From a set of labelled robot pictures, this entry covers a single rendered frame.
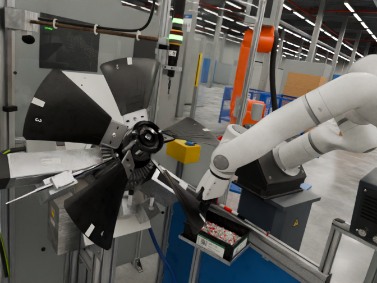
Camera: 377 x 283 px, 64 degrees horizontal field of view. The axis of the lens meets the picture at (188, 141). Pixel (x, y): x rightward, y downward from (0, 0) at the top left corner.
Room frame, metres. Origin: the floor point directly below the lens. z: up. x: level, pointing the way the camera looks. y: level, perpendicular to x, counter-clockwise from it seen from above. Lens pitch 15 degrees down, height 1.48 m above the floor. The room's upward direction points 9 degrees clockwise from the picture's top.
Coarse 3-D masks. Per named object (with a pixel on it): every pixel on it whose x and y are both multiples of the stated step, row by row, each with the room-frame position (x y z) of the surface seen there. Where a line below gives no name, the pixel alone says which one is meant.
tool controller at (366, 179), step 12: (360, 180) 0.83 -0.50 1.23; (372, 180) 0.82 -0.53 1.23; (360, 192) 0.82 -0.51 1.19; (372, 192) 0.80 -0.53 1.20; (360, 204) 0.82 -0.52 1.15; (372, 204) 0.80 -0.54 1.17; (360, 216) 0.82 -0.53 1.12; (372, 216) 0.80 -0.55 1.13; (360, 228) 0.83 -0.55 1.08; (372, 228) 0.80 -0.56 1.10; (372, 240) 0.81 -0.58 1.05
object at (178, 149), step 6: (168, 144) 1.54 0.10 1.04; (174, 144) 1.50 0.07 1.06; (180, 144) 1.47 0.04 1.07; (186, 144) 1.47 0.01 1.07; (168, 150) 1.53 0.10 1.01; (174, 150) 1.49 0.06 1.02; (180, 150) 1.46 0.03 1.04; (186, 150) 1.43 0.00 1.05; (192, 150) 1.46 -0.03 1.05; (198, 150) 1.48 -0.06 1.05; (174, 156) 1.49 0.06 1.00; (180, 156) 1.45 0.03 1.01; (186, 156) 1.43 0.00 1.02; (192, 156) 1.46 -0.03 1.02; (198, 156) 1.49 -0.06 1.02; (186, 162) 1.44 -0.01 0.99; (192, 162) 1.47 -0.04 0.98
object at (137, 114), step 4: (144, 108) 1.06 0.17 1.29; (132, 112) 1.06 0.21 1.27; (136, 112) 1.06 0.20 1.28; (140, 112) 1.06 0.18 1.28; (144, 112) 1.06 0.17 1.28; (124, 116) 1.06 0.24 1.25; (128, 116) 1.06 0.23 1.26; (132, 116) 1.06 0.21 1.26; (136, 116) 1.05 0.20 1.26; (140, 116) 1.05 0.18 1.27; (144, 116) 1.05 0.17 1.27; (124, 120) 1.05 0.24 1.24; (132, 120) 1.05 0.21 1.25; (136, 120) 1.05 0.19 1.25; (140, 120) 1.04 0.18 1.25; (128, 124) 1.04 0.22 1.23; (132, 124) 1.04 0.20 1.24; (128, 128) 1.04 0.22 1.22
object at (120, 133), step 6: (108, 126) 0.95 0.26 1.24; (114, 126) 0.95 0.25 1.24; (120, 126) 0.96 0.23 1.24; (126, 126) 0.97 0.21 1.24; (108, 132) 0.95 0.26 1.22; (114, 132) 0.96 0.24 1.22; (120, 132) 0.96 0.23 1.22; (108, 138) 0.95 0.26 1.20; (114, 138) 0.96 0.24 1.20; (120, 138) 0.97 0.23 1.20; (108, 144) 0.96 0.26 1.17; (114, 144) 0.96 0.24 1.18
